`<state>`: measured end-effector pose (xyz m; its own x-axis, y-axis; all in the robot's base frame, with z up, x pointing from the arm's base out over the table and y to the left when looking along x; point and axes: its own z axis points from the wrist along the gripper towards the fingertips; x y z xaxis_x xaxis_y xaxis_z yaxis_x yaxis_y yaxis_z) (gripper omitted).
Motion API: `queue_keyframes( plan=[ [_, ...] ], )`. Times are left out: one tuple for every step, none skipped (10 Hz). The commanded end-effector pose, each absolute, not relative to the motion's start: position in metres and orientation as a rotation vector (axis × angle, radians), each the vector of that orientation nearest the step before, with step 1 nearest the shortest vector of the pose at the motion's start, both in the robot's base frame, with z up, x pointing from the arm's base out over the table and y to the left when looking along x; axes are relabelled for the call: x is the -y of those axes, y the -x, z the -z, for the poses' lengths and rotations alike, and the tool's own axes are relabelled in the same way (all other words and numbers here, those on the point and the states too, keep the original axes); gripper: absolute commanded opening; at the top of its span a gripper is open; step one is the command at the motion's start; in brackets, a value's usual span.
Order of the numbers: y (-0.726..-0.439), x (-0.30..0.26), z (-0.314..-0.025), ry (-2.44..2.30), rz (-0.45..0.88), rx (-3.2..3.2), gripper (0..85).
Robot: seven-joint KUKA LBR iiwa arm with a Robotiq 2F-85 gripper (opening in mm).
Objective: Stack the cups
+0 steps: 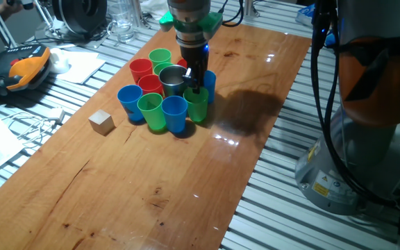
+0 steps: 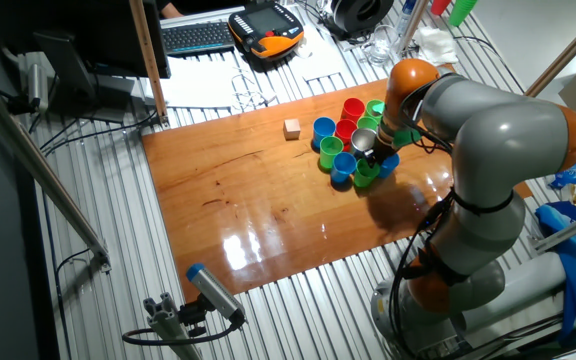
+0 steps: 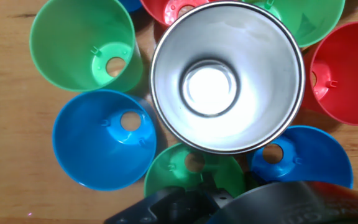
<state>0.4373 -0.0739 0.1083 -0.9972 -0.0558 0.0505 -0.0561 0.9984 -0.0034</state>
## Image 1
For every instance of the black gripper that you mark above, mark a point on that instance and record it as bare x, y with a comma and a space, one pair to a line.
194, 57

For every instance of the green plastic cup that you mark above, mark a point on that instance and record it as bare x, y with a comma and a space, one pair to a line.
196, 109
152, 116
159, 68
159, 57

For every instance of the blue plastic cup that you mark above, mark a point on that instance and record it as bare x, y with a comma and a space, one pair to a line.
210, 88
174, 118
130, 107

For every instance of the red plastic cup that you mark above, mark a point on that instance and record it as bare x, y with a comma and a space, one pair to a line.
141, 69
182, 63
149, 85

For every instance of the stainless steel cup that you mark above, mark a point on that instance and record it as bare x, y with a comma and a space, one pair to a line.
172, 87

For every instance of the white crumpled tissue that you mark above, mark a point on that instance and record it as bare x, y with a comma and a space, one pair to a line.
153, 7

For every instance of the clear drinking glass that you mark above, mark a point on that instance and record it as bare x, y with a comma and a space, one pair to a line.
122, 29

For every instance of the light wooden cube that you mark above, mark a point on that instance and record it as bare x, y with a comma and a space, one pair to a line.
101, 121

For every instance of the white blank paper sheet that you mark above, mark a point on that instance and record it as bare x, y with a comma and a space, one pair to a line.
82, 66

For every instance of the black filament spool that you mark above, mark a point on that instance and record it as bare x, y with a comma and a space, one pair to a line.
82, 15

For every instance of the blue tissue packet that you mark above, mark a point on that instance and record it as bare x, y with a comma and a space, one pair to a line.
306, 15

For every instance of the varnished wooden board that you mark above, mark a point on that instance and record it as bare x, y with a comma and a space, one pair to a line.
116, 191

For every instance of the white round device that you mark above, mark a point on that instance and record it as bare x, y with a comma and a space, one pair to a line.
59, 60

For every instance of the orange and black teach pendant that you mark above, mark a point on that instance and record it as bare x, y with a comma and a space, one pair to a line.
26, 69

